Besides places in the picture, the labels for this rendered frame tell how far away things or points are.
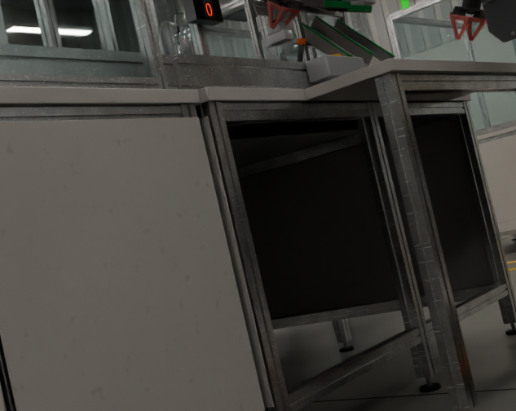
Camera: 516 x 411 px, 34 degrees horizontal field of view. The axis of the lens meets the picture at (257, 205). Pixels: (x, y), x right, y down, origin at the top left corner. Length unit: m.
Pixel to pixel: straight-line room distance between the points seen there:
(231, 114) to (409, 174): 0.44
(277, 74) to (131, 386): 0.99
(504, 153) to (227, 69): 4.60
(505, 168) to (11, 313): 5.39
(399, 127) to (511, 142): 4.46
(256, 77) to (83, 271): 0.83
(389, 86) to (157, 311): 0.80
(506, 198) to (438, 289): 4.51
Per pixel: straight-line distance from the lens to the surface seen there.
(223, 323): 1.75
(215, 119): 1.84
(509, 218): 6.53
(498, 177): 6.53
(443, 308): 2.04
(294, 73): 2.29
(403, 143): 2.03
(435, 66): 2.21
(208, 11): 2.55
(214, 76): 2.01
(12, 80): 1.53
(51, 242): 1.47
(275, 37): 2.61
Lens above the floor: 0.52
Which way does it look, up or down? 2 degrees up
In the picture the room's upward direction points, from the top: 13 degrees counter-clockwise
